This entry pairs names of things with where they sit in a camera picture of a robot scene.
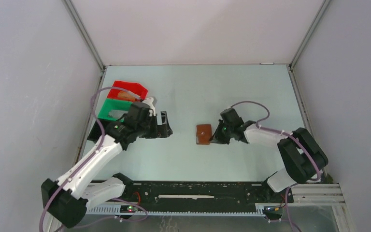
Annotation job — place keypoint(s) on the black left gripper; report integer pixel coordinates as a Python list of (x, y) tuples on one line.
[(161, 131)]

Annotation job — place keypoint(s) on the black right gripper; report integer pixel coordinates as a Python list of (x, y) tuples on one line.
[(217, 137)]

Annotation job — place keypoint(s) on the brown leather card holder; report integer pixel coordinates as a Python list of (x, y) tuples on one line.
[(203, 134)]

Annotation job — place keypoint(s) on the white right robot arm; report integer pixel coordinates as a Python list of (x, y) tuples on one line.
[(302, 156)]

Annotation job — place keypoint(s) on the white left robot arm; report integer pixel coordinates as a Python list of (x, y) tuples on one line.
[(70, 196)]

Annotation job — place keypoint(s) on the clear card in green bin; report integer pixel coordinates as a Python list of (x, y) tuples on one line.
[(116, 114)]

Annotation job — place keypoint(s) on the orange card in red bin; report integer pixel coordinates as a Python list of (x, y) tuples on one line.
[(126, 96)]

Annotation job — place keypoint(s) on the red plastic bin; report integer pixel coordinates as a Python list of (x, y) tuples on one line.
[(133, 88)]

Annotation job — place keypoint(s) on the green plastic bin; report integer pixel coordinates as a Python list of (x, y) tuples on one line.
[(113, 109)]

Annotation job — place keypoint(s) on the black plastic bin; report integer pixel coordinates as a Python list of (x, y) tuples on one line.
[(95, 131)]

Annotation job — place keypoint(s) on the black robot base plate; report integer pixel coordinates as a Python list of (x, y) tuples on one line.
[(203, 197)]

